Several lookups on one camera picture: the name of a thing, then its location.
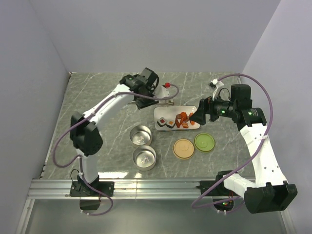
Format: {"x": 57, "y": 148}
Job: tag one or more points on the aluminium front rail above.
{"x": 137, "y": 188}

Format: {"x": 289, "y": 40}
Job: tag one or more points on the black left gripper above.
{"x": 141, "y": 105}

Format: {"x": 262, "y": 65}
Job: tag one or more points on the steel bowl far from rail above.
{"x": 140, "y": 135}

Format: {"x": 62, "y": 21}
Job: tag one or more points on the sushi roll red centre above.
{"x": 161, "y": 122}

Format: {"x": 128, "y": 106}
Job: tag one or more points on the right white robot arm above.
{"x": 259, "y": 181}

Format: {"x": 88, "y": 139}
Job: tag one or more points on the slim orange wing piece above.
{"x": 177, "y": 122}

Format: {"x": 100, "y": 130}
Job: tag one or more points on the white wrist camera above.
{"x": 161, "y": 93}
{"x": 217, "y": 86}

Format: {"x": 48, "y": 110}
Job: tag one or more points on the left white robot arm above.
{"x": 86, "y": 136}

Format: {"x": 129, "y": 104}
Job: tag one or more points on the sushi roll orange centre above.
{"x": 170, "y": 124}

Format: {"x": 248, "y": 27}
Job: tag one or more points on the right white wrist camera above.
{"x": 217, "y": 86}

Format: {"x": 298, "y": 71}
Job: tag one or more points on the beige round lid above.
{"x": 183, "y": 149}

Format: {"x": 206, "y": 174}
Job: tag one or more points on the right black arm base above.
{"x": 219, "y": 190}

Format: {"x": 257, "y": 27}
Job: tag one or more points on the green round lid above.
{"x": 204, "y": 142}

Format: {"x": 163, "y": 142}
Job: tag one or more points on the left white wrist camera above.
{"x": 161, "y": 93}

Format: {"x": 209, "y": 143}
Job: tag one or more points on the steel bowl near rail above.
{"x": 144, "y": 157}

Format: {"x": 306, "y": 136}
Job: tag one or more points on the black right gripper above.
{"x": 206, "y": 106}

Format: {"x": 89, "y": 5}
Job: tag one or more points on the white rectangular plate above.
{"x": 170, "y": 112}

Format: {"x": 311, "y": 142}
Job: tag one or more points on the orange chicken wing piece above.
{"x": 183, "y": 117}

